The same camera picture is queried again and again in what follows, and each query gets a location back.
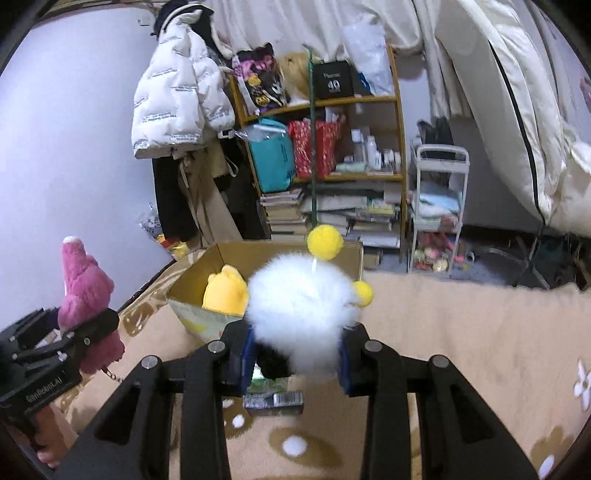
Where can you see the pink plush toy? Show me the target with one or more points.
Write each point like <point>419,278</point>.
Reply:
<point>85,281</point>

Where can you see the stack of books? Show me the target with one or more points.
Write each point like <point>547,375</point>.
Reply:
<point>284,212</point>

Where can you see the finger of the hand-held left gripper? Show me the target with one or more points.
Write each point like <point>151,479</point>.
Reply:
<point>94,327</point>
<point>32,327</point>

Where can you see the white trolley cart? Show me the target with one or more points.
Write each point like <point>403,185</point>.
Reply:
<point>441,152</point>

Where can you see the white puffer jacket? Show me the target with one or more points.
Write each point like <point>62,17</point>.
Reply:
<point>175,92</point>

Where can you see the group of white bottles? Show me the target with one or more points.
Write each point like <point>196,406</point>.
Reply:
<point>374,154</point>

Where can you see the cartoon printed bag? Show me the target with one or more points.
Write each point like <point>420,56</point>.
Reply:
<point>258,83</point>

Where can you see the dark hanging clothes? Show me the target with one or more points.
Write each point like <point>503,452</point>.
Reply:
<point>168,198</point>

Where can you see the beige hanging coat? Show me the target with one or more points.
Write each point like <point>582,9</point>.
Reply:
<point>203,203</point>

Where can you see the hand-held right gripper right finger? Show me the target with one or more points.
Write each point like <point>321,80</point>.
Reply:
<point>355,364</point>

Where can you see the pile of small plush toys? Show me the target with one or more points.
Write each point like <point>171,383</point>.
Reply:
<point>431,258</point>

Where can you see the pile of books and papers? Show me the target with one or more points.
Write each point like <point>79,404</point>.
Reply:
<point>364,217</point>

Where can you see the clear plastic bag on floor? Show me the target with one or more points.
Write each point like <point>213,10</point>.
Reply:
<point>154,226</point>

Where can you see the black barcode box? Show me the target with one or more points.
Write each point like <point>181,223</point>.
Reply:
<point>274,400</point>

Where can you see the black square box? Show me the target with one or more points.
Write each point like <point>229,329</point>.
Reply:
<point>333,79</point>

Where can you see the wooden shelf rack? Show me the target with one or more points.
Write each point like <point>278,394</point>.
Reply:
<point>399,138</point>

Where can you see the black and white hanging garment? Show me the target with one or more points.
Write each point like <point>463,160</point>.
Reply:
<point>194,18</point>

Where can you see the green and white carton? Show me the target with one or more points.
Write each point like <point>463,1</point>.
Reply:
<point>265,381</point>

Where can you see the white plastic bag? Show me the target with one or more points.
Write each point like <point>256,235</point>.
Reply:
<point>369,55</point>

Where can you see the teal bag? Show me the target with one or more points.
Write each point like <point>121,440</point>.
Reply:
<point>272,159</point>

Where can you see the person's left hand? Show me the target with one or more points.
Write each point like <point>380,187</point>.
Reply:
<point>57,434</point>

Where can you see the yellow plush toy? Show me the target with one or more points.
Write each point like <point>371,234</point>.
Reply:
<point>226,295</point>

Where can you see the printed cardboard box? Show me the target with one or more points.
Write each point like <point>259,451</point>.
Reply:
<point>194,286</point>

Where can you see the cream recliner chair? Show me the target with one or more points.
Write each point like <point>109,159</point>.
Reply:
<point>508,92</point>

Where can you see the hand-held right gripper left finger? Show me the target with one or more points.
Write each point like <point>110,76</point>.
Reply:
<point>231,364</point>

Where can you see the cream curtain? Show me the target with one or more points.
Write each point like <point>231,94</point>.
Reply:
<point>300,23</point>

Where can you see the green pole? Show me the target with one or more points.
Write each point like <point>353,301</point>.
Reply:
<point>315,152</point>

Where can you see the white fluffy plush with pompoms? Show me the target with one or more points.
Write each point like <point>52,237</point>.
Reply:
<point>300,304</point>

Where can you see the red patterned gift bag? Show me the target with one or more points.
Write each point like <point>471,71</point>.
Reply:
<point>323,152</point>

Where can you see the blond wig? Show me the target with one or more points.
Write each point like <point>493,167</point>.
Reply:
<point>295,74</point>

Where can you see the black bag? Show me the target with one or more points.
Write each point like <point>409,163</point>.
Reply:
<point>436,134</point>

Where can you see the blue and white cloth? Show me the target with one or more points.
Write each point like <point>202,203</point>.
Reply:
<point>434,203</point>

